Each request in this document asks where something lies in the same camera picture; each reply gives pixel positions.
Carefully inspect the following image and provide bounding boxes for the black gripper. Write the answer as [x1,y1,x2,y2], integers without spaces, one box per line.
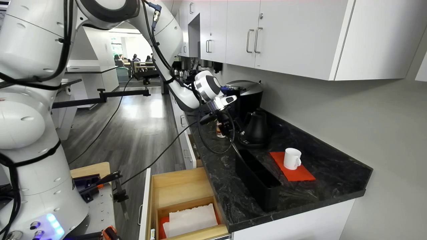
[213,106,246,144]

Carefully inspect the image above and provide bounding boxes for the open wooden drawer white front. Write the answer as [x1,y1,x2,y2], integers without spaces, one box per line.
[138,166,231,240]

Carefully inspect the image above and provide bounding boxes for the black gooseneck kettle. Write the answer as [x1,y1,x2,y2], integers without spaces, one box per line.
[242,110,270,148]

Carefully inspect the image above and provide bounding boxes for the black coffee maker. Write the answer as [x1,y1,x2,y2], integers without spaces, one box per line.
[225,79,265,126]

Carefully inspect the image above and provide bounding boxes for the white ceramic mug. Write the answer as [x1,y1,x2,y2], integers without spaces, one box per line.
[283,147,303,172]

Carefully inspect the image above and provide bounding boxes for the red rectangular mat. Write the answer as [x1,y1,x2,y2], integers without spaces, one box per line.
[269,151,318,184]

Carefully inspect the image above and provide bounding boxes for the wooden organizer tray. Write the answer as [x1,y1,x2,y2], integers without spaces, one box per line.
[154,195,230,240]

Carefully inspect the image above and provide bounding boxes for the white napkin stack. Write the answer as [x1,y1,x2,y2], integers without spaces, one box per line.
[162,203,219,239]

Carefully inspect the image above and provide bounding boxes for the white lower cabinet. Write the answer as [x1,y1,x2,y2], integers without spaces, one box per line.
[167,88,358,240]

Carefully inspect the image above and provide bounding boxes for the red tray liner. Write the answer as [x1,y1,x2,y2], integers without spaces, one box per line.
[158,215,171,240]

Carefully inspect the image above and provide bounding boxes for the white upper cabinets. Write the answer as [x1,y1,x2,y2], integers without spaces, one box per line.
[173,0,427,84]

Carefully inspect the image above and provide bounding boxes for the small wooden board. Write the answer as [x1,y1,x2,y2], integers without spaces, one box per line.
[70,160,112,182]

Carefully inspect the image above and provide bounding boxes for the white background counter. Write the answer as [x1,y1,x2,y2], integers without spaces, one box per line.
[66,26,120,98]

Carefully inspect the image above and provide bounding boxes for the black clamp with plug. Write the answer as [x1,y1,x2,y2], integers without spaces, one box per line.
[72,171,124,203]

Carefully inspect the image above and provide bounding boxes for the grey robot mounting table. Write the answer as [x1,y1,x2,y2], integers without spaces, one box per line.
[66,175,118,240]

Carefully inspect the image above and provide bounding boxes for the long black cable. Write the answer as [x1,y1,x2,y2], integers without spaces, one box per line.
[112,114,211,202]

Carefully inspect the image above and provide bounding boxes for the black robot cable hose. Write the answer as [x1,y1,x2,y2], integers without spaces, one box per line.
[0,0,238,156]

